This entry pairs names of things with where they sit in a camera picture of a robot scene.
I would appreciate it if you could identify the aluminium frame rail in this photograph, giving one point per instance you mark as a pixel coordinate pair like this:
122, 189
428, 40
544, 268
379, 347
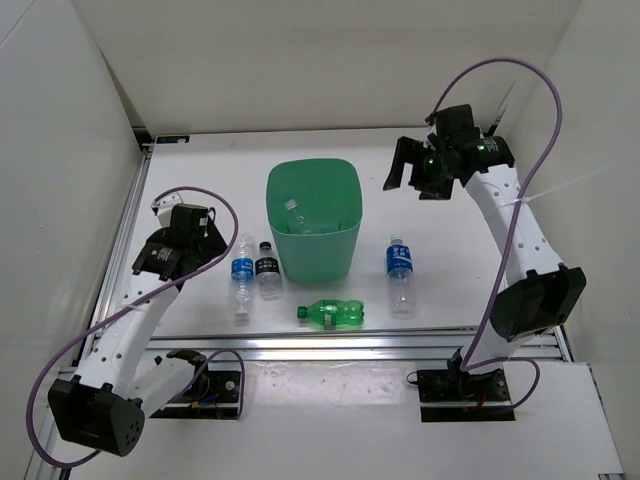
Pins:
436, 345

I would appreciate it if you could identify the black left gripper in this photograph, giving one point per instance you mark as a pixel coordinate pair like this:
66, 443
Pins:
212, 245

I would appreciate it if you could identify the black label plastic bottle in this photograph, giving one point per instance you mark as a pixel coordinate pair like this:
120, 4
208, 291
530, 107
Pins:
267, 272

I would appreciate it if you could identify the blue label bottle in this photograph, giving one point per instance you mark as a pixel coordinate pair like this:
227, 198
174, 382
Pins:
242, 276
399, 273

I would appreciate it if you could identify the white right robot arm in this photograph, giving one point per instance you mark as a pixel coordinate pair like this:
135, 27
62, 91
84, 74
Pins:
534, 290

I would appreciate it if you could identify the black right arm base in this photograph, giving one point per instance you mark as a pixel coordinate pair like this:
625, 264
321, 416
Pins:
451, 396

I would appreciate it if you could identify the clear unlabelled plastic bottle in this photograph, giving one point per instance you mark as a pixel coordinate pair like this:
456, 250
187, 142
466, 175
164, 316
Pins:
300, 222

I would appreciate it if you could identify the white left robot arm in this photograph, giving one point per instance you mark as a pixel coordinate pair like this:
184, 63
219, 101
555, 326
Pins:
105, 404

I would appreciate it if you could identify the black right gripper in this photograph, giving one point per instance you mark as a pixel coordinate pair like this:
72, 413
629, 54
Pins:
407, 151

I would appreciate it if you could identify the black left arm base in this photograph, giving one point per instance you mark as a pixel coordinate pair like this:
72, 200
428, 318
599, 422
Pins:
214, 394

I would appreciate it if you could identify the green plastic soda bottle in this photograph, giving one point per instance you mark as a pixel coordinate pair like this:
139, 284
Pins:
333, 314

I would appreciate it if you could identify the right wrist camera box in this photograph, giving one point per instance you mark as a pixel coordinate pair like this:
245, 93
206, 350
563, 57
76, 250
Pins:
452, 127

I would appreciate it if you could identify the green plastic bin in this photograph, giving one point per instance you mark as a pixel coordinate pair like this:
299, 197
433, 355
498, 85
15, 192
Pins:
329, 189

